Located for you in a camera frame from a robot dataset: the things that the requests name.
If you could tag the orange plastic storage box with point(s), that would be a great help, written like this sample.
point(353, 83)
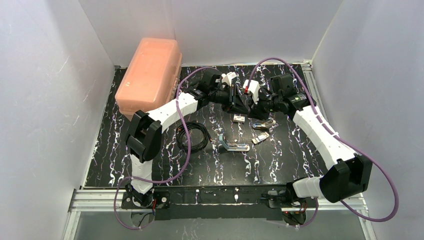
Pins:
point(151, 77)

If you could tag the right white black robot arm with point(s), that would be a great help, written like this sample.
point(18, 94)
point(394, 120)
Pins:
point(348, 172)

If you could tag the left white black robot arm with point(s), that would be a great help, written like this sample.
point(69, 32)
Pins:
point(144, 135)

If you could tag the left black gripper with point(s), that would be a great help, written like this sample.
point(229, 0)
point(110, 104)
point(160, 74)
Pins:
point(232, 100)

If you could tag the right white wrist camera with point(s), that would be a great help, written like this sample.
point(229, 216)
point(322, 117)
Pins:
point(252, 88)

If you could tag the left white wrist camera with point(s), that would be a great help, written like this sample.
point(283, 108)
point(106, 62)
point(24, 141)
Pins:
point(227, 78)

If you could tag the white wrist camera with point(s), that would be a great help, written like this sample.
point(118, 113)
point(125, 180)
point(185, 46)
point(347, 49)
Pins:
point(227, 78)
point(252, 88)

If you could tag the aluminium frame rail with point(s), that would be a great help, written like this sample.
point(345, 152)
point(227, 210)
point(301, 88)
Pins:
point(216, 183)

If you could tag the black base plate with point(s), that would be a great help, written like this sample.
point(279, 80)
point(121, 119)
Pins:
point(269, 202)

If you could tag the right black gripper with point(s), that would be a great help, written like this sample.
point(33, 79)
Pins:
point(257, 108)

